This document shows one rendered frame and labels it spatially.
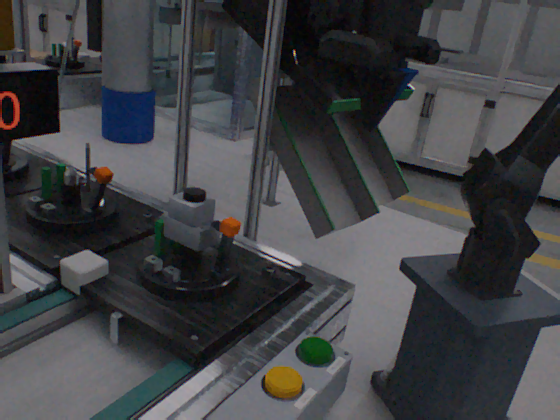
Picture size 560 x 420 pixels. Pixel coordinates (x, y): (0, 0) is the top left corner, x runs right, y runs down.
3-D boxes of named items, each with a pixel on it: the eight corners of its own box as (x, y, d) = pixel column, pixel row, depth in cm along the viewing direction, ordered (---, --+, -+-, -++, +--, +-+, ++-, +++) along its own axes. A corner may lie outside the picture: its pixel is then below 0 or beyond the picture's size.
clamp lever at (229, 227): (230, 270, 69) (242, 222, 66) (220, 275, 68) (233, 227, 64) (210, 257, 71) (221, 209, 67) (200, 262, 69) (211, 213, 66)
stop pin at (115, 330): (125, 341, 65) (125, 315, 63) (117, 346, 64) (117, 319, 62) (117, 336, 65) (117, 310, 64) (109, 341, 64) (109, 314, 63)
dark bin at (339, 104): (375, 109, 86) (400, 71, 81) (326, 115, 77) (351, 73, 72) (274, 11, 96) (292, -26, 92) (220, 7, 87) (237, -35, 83)
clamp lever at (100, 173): (102, 210, 81) (115, 173, 77) (91, 213, 80) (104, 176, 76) (88, 195, 82) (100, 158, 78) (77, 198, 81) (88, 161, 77)
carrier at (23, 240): (178, 228, 89) (182, 159, 84) (52, 281, 70) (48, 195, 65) (86, 186, 100) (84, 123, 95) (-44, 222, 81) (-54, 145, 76)
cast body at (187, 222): (220, 242, 71) (224, 194, 68) (198, 252, 67) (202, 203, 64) (174, 221, 75) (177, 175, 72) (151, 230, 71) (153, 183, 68)
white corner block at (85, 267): (110, 286, 71) (110, 260, 69) (81, 299, 67) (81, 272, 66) (87, 273, 73) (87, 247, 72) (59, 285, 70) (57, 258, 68)
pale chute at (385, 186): (394, 200, 105) (411, 191, 102) (356, 214, 96) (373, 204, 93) (334, 79, 109) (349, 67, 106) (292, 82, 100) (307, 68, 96)
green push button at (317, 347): (336, 359, 63) (339, 345, 62) (320, 376, 60) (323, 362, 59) (308, 344, 65) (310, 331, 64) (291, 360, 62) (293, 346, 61)
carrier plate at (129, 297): (304, 286, 77) (306, 274, 77) (194, 368, 58) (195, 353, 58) (184, 231, 89) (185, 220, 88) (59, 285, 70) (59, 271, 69)
